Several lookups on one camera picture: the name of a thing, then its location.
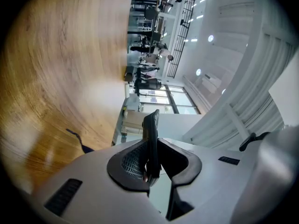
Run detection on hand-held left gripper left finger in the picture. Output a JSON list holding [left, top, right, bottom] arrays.
[[35, 139, 169, 224]]

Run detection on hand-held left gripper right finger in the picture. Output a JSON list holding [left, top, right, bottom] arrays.
[[158, 138, 254, 224]]

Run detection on dark blue cloth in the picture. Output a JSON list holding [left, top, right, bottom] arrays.
[[65, 128, 94, 154]]

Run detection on black calculator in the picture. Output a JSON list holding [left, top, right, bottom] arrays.
[[142, 109, 162, 187]]

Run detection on leaning brown boards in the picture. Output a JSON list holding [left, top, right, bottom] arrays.
[[121, 111, 150, 135]]

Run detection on tall glass window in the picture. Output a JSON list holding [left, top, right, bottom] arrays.
[[137, 84, 201, 115]]

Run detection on white ceiling air conditioner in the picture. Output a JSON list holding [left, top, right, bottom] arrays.
[[202, 73, 221, 88]]

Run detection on small dark box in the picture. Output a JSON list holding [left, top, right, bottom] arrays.
[[123, 65, 134, 83]]

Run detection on black balcony railing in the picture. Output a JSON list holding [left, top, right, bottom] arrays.
[[167, 0, 195, 78]]

